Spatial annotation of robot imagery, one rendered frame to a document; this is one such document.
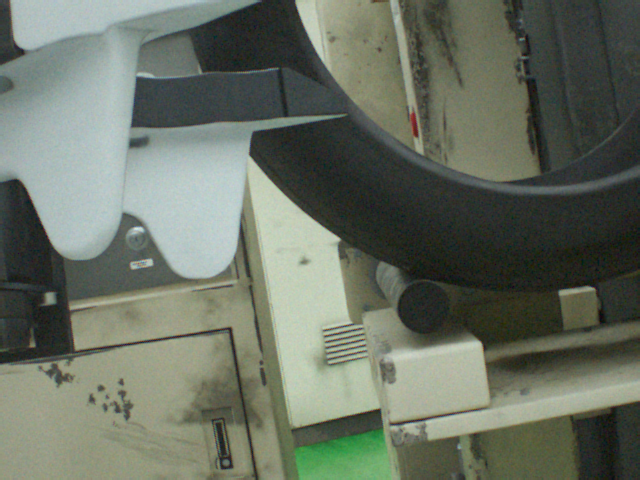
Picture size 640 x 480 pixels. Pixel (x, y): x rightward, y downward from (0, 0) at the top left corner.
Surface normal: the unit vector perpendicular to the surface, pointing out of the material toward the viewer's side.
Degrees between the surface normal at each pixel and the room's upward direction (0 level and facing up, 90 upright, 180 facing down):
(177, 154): 88
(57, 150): 83
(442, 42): 90
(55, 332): 82
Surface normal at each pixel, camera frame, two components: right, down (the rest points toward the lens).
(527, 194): 0.00, 0.24
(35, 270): -0.12, -0.07
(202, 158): 0.44, -0.07
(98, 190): -0.64, 0.03
